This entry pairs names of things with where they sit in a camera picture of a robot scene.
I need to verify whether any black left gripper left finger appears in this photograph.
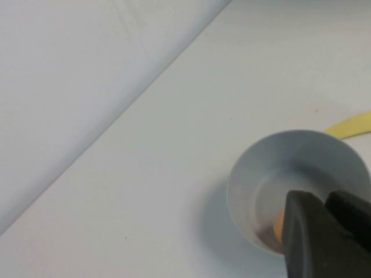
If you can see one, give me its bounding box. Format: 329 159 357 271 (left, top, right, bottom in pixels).
282 189 371 278

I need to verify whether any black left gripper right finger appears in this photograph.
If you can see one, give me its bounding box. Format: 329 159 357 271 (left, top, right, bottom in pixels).
323 189 371 252

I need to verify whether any orange plastic egg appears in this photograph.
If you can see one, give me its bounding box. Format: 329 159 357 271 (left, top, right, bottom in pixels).
273 209 287 243

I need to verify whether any yellow plastic knife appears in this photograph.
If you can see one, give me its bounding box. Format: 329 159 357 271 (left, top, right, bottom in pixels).
323 111 371 140

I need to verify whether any grey-blue round bowl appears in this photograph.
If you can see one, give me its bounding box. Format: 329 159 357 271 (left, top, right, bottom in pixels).
226 129 371 259

